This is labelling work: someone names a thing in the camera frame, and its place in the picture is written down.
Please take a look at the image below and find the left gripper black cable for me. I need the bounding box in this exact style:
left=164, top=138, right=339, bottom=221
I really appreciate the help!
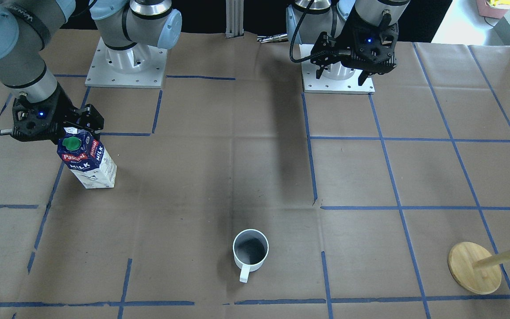
left=290, top=0, right=326, bottom=62

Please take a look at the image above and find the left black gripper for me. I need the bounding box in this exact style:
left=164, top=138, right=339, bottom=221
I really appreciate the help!
left=310, top=13, right=398, bottom=86

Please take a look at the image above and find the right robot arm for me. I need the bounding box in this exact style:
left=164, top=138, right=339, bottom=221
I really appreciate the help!
left=0, top=0, right=182, bottom=143

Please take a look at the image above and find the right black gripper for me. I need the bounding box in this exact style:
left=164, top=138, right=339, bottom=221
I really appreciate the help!
left=12, top=86, right=104, bottom=143

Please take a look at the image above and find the wooden mug tree stand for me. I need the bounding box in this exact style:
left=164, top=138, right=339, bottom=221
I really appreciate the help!
left=448, top=241, right=510, bottom=295

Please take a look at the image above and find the aluminium frame post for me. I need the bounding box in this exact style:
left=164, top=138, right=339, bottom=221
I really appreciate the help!
left=225, top=0, right=244, bottom=39

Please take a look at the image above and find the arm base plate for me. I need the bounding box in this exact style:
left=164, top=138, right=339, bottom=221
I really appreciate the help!
left=85, top=39, right=168, bottom=89
left=301, top=61, right=376, bottom=94

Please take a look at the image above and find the white mug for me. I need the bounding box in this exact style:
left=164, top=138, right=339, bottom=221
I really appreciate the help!
left=232, top=230, right=269, bottom=283

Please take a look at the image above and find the blue white milk carton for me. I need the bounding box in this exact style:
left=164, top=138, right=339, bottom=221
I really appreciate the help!
left=57, top=127, right=117, bottom=189

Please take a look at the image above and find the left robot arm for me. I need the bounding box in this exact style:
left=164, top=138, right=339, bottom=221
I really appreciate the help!
left=286, top=0, right=409, bottom=85

